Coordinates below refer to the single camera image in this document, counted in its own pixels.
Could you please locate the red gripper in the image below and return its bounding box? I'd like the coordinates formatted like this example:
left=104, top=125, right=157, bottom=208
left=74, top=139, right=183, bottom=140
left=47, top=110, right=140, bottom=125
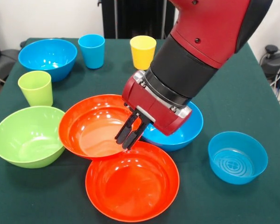
left=114, top=71, right=193, bottom=151

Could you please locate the orange bowl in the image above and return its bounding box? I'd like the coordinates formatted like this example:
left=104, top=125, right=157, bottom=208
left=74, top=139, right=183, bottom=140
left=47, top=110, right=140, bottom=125
left=58, top=94, right=143, bottom=161
left=85, top=141, right=180, bottom=222

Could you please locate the large blue bowl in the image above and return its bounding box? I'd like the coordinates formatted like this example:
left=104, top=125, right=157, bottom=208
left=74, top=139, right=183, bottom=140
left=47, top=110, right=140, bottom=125
left=18, top=38, right=78, bottom=83
left=140, top=101, right=204, bottom=152

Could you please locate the green bowl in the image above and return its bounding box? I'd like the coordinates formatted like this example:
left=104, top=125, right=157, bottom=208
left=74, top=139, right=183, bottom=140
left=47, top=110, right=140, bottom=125
left=0, top=105, right=66, bottom=169

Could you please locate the small blue bowl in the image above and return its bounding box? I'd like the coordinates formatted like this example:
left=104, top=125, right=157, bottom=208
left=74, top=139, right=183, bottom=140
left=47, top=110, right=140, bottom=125
left=208, top=131, right=269, bottom=185

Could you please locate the yellow cup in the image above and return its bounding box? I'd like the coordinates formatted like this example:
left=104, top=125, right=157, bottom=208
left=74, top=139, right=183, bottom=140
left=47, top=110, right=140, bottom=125
left=130, top=35, right=157, bottom=71

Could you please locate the light blue cup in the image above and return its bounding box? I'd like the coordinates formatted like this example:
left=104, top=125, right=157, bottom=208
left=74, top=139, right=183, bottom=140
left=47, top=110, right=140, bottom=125
left=77, top=34, right=105, bottom=70

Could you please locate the dark green tablecloth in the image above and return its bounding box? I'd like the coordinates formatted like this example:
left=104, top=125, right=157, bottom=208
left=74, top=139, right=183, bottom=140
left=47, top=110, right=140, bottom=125
left=0, top=38, right=280, bottom=224

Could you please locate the lime green cup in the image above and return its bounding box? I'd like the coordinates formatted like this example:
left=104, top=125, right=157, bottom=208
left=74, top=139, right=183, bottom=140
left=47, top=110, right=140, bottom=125
left=17, top=70, right=54, bottom=107

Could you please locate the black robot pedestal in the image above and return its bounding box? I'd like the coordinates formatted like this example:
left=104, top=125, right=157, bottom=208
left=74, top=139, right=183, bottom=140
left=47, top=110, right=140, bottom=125
left=98, top=0, right=179, bottom=40

